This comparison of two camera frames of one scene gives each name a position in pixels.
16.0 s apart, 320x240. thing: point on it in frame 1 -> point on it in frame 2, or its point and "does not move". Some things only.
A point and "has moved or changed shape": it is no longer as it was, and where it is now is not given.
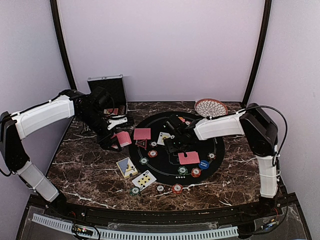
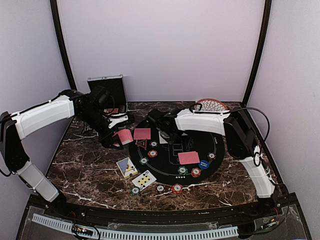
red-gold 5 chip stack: x=177 y=189 does not move
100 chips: x=153 y=144 does not move
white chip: x=160 y=188 does not move
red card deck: x=124 y=138 has moved or changed shape
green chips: x=143 y=160 does not move
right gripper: x=170 y=148 -> x=171 y=140
